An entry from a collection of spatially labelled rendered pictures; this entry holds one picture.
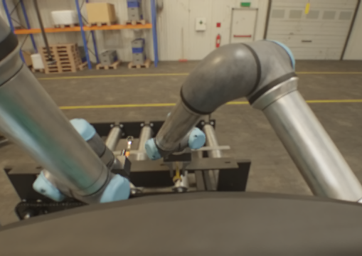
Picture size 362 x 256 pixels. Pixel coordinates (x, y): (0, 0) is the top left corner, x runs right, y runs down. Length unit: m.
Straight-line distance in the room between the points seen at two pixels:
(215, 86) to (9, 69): 0.31
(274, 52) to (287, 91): 0.09
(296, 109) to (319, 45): 11.63
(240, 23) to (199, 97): 9.87
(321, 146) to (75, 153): 0.44
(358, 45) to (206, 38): 7.55
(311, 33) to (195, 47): 5.39
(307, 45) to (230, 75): 11.35
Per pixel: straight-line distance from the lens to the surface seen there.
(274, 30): 10.83
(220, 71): 0.40
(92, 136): 0.56
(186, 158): 0.93
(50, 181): 0.53
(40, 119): 0.30
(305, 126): 0.46
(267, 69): 0.45
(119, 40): 10.19
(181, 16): 9.87
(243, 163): 1.14
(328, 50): 12.42
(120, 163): 0.66
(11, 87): 0.28
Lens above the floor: 1.84
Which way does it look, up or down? 29 degrees down
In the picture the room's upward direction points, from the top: 1 degrees counter-clockwise
